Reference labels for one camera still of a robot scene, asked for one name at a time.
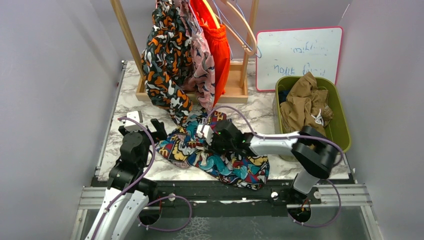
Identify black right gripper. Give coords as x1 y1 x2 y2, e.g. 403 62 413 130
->
202 131 235 157

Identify colourful patterned shorts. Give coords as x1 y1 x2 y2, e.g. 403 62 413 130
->
155 110 270 190

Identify navy blue shorts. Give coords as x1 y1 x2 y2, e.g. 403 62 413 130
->
278 90 290 104

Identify tan khaki shorts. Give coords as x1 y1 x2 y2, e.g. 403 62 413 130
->
279 72 334 136

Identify cream wooden hanger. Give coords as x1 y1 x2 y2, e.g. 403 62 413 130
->
211 0 250 57

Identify light blue wire hanger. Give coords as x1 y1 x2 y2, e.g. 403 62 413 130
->
211 0 234 61
244 0 263 59

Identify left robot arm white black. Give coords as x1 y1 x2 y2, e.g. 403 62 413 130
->
85 118 167 240

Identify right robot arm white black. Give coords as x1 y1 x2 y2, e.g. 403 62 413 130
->
196 120 343 204

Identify wooden clothes rack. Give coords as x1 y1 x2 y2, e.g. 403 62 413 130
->
110 0 249 104

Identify pink patterned garment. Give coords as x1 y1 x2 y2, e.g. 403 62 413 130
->
178 0 215 112

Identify camouflage orange black garment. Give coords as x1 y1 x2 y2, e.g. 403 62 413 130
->
141 0 193 125

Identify olive green plastic basket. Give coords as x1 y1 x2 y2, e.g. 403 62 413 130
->
273 75 351 153

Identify pink framed whiteboard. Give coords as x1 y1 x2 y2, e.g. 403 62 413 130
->
255 26 344 92

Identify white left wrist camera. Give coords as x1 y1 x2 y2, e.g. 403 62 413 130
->
122 110 143 132

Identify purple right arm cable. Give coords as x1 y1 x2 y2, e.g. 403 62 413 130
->
202 105 345 229

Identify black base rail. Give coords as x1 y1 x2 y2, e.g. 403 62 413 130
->
91 178 322 218

